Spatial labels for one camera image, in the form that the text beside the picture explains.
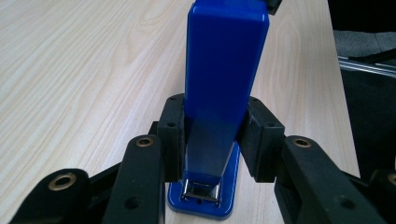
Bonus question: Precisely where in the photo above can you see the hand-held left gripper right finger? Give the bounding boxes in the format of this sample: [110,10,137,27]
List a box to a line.
[237,96,286,184]

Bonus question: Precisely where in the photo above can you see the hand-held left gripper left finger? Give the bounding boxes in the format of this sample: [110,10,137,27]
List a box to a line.
[148,93,187,183]

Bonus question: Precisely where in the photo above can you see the blue stapler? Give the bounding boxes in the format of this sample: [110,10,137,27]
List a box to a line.
[167,0,271,221]

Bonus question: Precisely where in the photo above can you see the metal stand rail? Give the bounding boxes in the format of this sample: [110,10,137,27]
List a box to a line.
[337,55,396,79]

